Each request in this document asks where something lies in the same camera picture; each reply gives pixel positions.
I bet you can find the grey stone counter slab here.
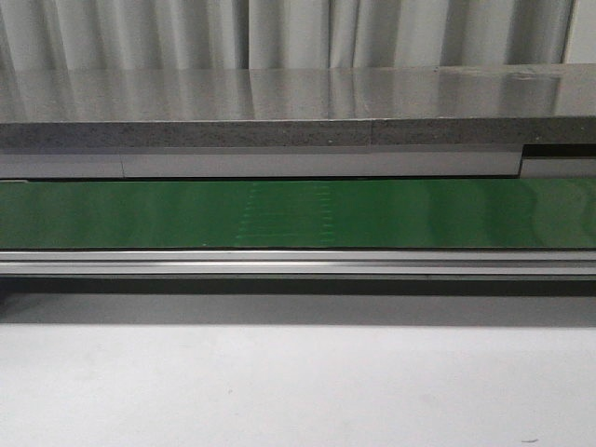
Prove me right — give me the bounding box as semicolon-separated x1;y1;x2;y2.
0;63;596;180

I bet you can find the green conveyor belt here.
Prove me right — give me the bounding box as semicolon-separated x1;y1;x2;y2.
1;179;595;250

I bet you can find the white pleated curtain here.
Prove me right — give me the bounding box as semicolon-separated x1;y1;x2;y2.
1;1;595;71

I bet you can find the aluminium conveyor frame rail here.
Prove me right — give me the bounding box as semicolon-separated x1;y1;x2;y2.
1;249;595;277

